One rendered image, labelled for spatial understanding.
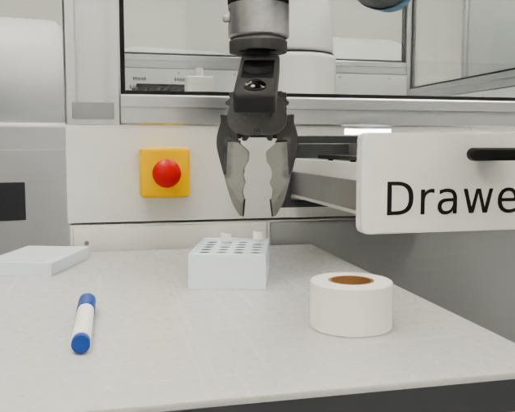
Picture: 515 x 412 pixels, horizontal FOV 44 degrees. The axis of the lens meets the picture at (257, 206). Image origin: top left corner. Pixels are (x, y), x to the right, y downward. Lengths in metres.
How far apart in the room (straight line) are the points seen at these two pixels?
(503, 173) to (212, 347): 0.42
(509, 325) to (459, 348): 0.71
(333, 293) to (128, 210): 0.52
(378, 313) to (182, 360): 0.16
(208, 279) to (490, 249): 0.62
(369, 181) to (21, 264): 0.42
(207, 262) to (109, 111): 0.36
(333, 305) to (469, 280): 0.66
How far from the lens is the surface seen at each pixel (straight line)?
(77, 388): 0.44
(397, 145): 0.71
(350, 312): 0.52
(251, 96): 0.69
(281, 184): 0.77
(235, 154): 0.78
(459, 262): 1.15
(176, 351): 0.50
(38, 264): 0.80
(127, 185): 0.98
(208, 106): 0.98
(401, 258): 1.10
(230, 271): 0.69
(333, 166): 0.84
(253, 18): 0.78
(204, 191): 0.99
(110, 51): 0.98
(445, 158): 0.74
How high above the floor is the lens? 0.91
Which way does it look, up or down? 5 degrees down
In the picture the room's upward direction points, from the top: straight up
